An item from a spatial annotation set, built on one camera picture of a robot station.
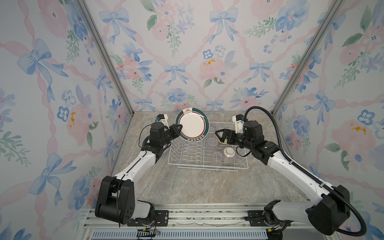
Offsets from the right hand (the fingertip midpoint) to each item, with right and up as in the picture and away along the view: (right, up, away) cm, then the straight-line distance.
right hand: (220, 132), depth 77 cm
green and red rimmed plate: (-37, -4, -8) cm, 38 cm away
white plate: (-13, +5, +8) cm, 16 cm away
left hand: (-20, +4, +5) cm, 21 cm away
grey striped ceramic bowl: (+7, -13, +11) cm, 18 cm away
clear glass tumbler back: (-2, +1, +20) cm, 20 cm away
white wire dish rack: (-4, -14, +20) cm, 25 cm away
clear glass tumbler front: (0, -14, +9) cm, 16 cm away
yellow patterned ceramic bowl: (+1, -4, -9) cm, 9 cm away
